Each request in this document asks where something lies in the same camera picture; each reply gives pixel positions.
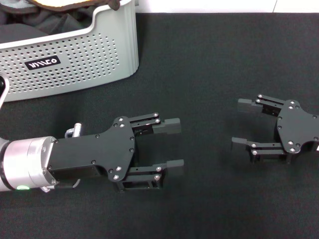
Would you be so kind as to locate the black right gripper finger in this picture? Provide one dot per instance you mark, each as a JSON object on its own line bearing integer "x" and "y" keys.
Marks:
{"x": 238, "y": 144}
{"x": 245, "y": 105}

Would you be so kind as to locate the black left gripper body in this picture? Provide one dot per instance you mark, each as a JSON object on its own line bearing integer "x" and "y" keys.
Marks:
{"x": 99, "y": 152}

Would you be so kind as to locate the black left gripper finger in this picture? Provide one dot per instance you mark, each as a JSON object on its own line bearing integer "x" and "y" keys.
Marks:
{"x": 174, "y": 167}
{"x": 167, "y": 125}

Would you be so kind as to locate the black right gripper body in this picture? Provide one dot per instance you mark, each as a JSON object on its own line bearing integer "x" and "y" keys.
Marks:
{"x": 296, "y": 127}

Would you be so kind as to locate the yellow towel with black trim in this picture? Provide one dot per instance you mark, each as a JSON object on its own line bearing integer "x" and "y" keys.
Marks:
{"x": 74, "y": 3}

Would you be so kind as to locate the black tablecloth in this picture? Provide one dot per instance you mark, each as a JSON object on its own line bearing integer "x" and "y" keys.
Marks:
{"x": 199, "y": 62}

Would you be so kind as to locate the grey perforated storage box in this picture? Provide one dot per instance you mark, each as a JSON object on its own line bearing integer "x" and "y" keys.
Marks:
{"x": 74, "y": 74}

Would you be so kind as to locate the black cloth in box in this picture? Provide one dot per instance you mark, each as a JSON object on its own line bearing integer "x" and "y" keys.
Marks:
{"x": 37, "y": 22}

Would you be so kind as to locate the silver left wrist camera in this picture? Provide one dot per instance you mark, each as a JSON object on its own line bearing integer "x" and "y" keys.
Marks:
{"x": 6, "y": 87}

